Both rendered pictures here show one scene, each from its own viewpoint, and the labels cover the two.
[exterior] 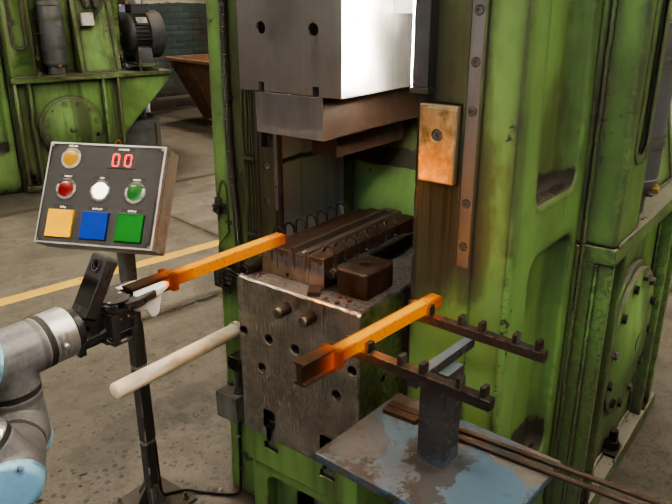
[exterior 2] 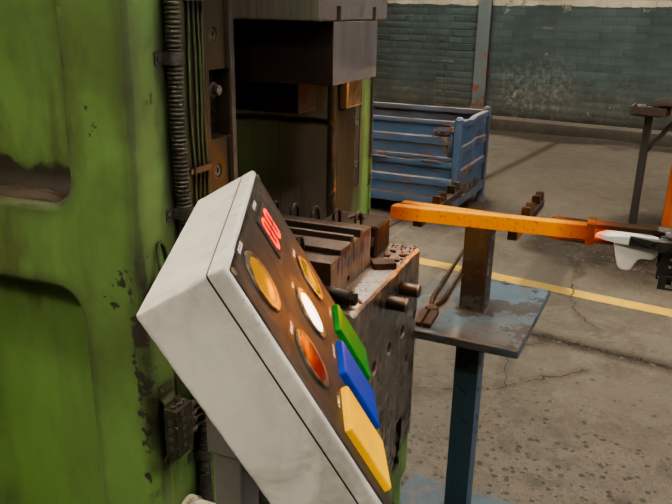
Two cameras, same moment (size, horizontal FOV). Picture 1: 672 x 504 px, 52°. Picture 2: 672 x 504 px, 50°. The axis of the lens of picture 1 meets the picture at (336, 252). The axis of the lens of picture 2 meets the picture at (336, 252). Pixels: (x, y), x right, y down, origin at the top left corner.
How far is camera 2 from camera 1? 2.30 m
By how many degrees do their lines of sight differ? 97
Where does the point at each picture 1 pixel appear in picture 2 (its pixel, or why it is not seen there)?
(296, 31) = not seen: outside the picture
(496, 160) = not seen: hidden behind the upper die
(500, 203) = (366, 110)
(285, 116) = (355, 53)
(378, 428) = (456, 328)
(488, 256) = (362, 164)
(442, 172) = (358, 93)
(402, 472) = (506, 316)
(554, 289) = not seen: hidden behind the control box
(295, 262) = (354, 253)
